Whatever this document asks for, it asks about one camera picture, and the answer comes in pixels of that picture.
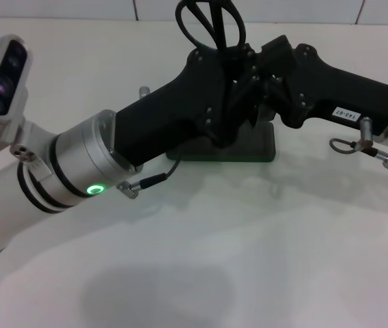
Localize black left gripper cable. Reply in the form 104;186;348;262
115;148;183;200

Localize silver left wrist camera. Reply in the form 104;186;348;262
0;33;35;152

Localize green glasses case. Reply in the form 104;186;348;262
165;112;277;164

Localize black glasses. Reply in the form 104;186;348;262
174;0;250;57

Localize silver camera mount bracket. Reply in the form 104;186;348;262
8;119;51;182

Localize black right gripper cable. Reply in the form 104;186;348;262
329;116;388;170

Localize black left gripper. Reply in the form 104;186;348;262
111;46;260;167

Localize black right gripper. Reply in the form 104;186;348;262
248;33;388;135

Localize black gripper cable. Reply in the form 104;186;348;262
329;116;388;170
115;148;183;200

